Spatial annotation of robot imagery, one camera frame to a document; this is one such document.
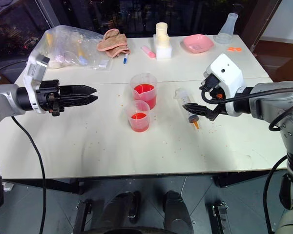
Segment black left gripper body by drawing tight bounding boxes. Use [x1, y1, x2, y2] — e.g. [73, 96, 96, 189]
[36, 79, 64, 117]

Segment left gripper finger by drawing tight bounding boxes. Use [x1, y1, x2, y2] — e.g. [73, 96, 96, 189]
[59, 84, 97, 97]
[60, 95, 99, 108]

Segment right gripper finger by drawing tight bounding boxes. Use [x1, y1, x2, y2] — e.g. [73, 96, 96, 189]
[205, 107, 223, 121]
[182, 102, 211, 116]

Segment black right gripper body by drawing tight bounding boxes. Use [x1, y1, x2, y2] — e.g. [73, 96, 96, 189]
[199, 73, 226, 106]

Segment clear plastic syringe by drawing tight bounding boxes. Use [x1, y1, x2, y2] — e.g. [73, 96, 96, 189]
[174, 88, 203, 131]

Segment large clear measuring cup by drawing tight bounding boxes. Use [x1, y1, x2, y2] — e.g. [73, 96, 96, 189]
[129, 73, 158, 107]

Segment small clear measuring cup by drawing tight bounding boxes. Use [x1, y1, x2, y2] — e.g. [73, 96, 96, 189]
[126, 99, 151, 133]

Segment small clear plastic packet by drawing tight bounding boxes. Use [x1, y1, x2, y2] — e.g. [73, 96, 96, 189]
[98, 58, 113, 72]

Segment pink plastic dish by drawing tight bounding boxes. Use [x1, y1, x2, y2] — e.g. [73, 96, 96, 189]
[180, 34, 215, 54]

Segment clear round petri dish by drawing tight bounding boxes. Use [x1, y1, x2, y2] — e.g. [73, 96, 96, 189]
[214, 33, 233, 45]

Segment clear plastic bag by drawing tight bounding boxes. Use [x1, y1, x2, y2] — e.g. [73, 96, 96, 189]
[28, 24, 113, 72]

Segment white cream stacked containers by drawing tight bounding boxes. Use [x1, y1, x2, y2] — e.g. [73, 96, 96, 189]
[153, 34, 174, 60]

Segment beige pink towel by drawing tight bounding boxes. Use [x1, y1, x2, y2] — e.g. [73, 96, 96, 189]
[96, 28, 131, 59]

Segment clear conical flask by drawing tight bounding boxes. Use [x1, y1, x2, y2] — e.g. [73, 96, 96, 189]
[217, 13, 239, 35]

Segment pink highlighter marker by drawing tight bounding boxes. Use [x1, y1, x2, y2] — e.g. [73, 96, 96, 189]
[140, 45, 157, 59]

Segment tall cream plastic cylinder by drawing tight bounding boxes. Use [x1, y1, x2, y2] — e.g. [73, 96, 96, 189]
[155, 22, 169, 38]

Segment dark rounded shape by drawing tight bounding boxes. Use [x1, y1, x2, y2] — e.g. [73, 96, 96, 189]
[163, 190, 194, 234]

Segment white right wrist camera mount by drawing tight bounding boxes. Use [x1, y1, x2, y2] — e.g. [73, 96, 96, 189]
[202, 53, 245, 117]

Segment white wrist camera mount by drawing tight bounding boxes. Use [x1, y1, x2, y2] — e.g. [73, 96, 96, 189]
[22, 54, 51, 115]
[202, 53, 245, 117]

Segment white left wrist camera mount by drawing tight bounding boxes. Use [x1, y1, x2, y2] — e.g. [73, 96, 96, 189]
[22, 54, 51, 115]

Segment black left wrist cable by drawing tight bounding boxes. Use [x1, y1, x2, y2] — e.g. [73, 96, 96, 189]
[0, 60, 28, 77]

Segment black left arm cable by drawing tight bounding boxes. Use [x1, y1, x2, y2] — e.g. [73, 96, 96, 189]
[11, 116, 47, 234]

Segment black right body cable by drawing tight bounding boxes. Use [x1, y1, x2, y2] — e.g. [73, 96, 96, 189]
[263, 155, 289, 234]

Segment black floor stand bracket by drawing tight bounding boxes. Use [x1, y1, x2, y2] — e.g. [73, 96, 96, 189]
[72, 199, 93, 234]
[210, 201, 230, 234]

